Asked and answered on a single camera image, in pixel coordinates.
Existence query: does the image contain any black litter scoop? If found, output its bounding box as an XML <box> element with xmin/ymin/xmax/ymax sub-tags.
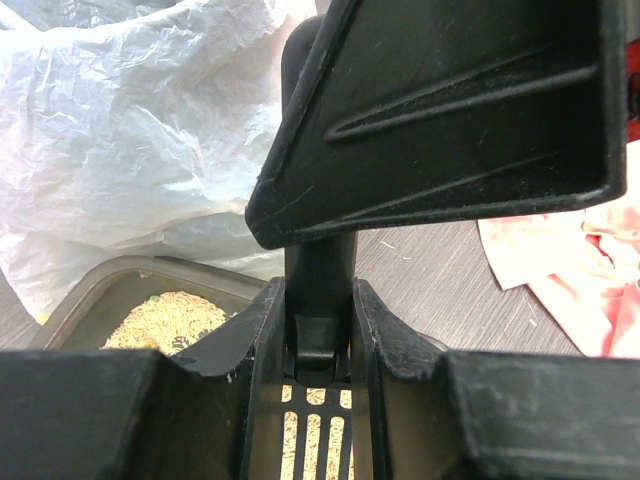
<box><xmin>240</xmin><ymin>15</ymin><xmax>357</xmax><ymax>479</ymax></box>

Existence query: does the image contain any pink cloth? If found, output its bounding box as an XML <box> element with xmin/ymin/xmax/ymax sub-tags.
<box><xmin>478</xmin><ymin>203</ymin><xmax>639</xmax><ymax>359</ymax></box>

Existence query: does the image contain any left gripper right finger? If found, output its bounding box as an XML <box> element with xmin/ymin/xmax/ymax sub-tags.
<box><xmin>352</xmin><ymin>280</ymin><xmax>639</xmax><ymax>479</ymax></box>

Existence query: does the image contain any grey plastic litter box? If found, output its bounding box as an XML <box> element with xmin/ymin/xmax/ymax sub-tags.
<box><xmin>29</xmin><ymin>256</ymin><xmax>266</xmax><ymax>350</ymax></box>

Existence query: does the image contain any bin with white bag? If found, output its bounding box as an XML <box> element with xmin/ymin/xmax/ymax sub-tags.
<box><xmin>1</xmin><ymin>1</ymin><xmax>317</xmax><ymax>323</ymax></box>

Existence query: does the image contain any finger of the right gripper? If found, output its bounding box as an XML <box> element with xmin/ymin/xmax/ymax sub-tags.
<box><xmin>246</xmin><ymin>1</ymin><xmax>627</xmax><ymax>249</ymax></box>

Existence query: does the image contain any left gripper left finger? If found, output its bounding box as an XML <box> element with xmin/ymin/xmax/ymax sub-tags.
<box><xmin>1</xmin><ymin>279</ymin><xmax>284</xmax><ymax>479</ymax></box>

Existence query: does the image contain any beige cat litter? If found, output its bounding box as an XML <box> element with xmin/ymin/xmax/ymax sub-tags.
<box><xmin>103</xmin><ymin>291</ymin><xmax>325</xmax><ymax>479</ymax></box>

